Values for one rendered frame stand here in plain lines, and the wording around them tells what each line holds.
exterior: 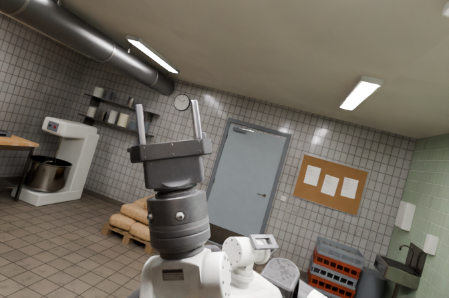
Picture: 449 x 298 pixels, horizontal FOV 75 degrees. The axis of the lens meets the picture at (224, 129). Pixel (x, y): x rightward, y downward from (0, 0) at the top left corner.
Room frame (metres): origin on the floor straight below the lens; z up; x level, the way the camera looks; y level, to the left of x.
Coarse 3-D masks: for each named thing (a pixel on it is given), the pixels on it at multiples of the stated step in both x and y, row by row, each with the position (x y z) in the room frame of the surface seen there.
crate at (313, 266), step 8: (312, 256) 4.48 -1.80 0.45; (312, 264) 4.18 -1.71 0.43; (312, 272) 4.18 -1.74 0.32; (320, 272) 4.31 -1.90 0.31; (328, 272) 4.12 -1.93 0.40; (336, 272) 4.09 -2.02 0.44; (328, 280) 4.11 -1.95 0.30; (336, 280) 4.09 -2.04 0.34; (344, 280) 4.27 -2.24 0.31; (352, 280) 4.03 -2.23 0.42; (352, 288) 4.03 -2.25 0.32
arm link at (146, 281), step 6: (150, 258) 0.45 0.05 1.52; (156, 258) 0.45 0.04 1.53; (150, 264) 0.44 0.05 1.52; (144, 270) 0.43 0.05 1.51; (150, 270) 0.43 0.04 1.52; (144, 276) 0.42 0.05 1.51; (150, 276) 0.42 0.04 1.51; (144, 282) 0.42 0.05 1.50; (150, 282) 0.42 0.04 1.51; (144, 288) 0.42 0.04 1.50; (150, 288) 0.42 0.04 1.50; (144, 294) 0.41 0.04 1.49; (150, 294) 0.41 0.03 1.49
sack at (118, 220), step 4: (120, 212) 4.39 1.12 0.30; (112, 216) 4.19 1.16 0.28; (116, 216) 4.20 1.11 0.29; (120, 216) 4.23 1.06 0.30; (124, 216) 4.27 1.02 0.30; (112, 220) 4.17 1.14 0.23; (116, 220) 4.16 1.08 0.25; (120, 220) 4.16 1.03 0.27; (124, 220) 4.16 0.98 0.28; (128, 220) 4.17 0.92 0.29; (132, 220) 4.22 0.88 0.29; (136, 220) 4.31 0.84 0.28; (112, 224) 4.17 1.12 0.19; (116, 224) 4.16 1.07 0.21; (120, 224) 4.15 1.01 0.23; (124, 224) 4.14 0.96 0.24; (128, 224) 4.14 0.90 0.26; (132, 224) 4.17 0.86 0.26; (120, 228) 4.16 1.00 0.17; (124, 228) 4.14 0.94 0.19; (128, 228) 4.14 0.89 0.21
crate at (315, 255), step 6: (318, 258) 4.42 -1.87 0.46; (324, 258) 4.15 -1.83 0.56; (330, 258) 4.13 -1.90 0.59; (318, 264) 4.17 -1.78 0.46; (324, 264) 4.14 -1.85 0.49; (330, 264) 4.30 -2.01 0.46; (336, 264) 4.10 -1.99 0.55; (342, 264) 4.08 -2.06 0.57; (336, 270) 4.09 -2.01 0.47; (342, 270) 4.07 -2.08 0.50; (348, 270) 4.27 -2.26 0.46; (354, 270) 4.03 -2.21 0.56; (360, 270) 4.01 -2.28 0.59; (348, 276) 4.04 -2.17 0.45; (354, 276) 4.02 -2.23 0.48
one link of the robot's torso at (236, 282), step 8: (208, 248) 0.91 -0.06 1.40; (216, 248) 0.93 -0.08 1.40; (232, 280) 0.72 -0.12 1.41; (240, 280) 0.70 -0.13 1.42; (256, 280) 0.78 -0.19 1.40; (264, 280) 0.79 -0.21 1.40; (232, 288) 0.70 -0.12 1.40; (240, 288) 0.71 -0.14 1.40; (248, 288) 0.72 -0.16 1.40; (256, 288) 0.73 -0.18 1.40; (264, 288) 0.75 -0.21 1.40; (272, 288) 0.76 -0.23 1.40; (232, 296) 0.66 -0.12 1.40; (240, 296) 0.67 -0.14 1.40; (248, 296) 0.69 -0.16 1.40; (256, 296) 0.70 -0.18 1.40; (264, 296) 0.72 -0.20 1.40; (272, 296) 0.74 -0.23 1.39; (280, 296) 0.76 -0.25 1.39
